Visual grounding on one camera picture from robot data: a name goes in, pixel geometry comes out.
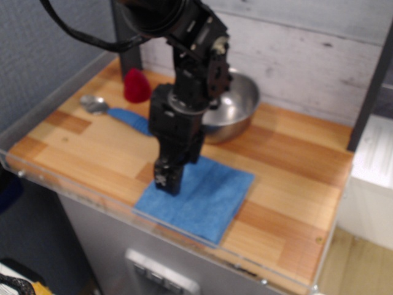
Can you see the clear acrylic table guard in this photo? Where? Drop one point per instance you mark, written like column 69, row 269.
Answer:
column 99, row 167

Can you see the spoon with blue handle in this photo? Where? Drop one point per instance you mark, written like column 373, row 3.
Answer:
column 96, row 105

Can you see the silver dispenser panel with buttons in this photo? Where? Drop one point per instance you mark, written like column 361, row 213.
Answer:
column 160, row 274

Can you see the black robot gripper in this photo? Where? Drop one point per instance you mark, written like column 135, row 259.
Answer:
column 180, row 138

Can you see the dark right frame post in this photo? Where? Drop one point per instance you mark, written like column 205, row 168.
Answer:
column 370, row 99

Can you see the dark grey vertical post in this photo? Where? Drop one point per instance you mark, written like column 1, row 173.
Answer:
column 131, row 58

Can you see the white side cabinet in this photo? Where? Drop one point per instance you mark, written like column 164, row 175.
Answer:
column 366, row 207

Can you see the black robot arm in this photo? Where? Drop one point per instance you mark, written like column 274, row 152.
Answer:
column 200, row 45

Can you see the black and yellow object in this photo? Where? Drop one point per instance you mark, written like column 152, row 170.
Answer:
column 17, row 278

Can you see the blue microfiber cloth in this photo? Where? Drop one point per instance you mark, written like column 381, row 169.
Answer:
column 210, row 197

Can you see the stainless steel bowl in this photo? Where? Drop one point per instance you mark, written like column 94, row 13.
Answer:
column 234, row 115

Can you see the red cone-shaped toy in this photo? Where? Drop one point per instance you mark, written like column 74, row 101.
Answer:
column 136, row 87

